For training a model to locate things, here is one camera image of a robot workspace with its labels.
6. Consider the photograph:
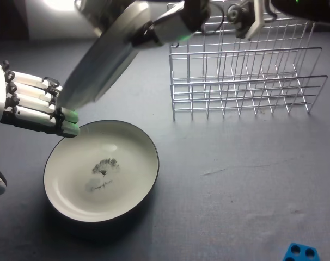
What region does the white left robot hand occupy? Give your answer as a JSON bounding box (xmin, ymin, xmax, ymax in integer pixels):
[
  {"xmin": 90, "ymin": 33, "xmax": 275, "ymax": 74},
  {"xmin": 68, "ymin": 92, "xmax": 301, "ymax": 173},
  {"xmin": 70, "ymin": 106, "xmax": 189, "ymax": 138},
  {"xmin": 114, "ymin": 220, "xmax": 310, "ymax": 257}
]
[{"xmin": 0, "ymin": 61, "xmax": 80, "ymax": 196}]

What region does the grey table cloth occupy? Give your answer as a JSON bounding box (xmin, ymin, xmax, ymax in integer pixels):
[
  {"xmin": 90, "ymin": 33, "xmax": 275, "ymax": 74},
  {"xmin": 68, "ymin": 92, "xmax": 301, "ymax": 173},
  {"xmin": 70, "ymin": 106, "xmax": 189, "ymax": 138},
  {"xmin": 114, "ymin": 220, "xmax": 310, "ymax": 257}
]
[{"xmin": 0, "ymin": 38, "xmax": 330, "ymax": 261}]

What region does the white backdrop sheet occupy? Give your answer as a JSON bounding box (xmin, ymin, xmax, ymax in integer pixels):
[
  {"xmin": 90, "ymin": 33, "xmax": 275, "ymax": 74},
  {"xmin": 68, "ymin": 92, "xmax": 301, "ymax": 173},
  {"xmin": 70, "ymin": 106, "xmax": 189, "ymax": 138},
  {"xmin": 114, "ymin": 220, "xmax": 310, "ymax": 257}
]
[{"xmin": 31, "ymin": 0, "xmax": 106, "ymax": 41}]

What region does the blue pentagon block with holes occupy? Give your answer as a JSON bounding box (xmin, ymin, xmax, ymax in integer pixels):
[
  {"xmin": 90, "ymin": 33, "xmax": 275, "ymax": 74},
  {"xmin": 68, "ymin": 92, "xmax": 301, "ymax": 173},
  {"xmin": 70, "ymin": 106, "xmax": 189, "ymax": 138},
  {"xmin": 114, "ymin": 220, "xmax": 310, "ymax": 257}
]
[{"xmin": 283, "ymin": 241, "xmax": 322, "ymax": 261}]

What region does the white plate with black rim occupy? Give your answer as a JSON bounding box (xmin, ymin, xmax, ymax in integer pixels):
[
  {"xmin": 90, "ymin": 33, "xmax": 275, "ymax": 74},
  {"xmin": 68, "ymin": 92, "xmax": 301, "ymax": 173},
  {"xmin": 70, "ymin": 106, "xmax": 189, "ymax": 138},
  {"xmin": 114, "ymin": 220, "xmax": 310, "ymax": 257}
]
[
  {"xmin": 57, "ymin": 0, "xmax": 152, "ymax": 111},
  {"xmin": 43, "ymin": 119, "xmax": 160, "ymax": 232}
]

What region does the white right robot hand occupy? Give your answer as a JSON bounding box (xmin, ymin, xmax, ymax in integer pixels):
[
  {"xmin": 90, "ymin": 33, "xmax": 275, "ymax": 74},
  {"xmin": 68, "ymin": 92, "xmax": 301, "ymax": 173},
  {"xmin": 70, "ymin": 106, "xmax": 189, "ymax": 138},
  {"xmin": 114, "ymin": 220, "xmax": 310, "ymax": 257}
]
[{"xmin": 124, "ymin": 0, "xmax": 217, "ymax": 49}]

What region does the silver wire dish rack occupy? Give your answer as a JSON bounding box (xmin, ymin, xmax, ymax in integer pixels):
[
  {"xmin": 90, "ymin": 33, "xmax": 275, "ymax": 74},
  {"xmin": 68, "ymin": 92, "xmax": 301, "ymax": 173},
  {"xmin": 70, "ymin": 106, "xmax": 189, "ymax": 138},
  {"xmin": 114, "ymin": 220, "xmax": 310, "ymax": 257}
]
[{"xmin": 166, "ymin": 2, "xmax": 329, "ymax": 121}]

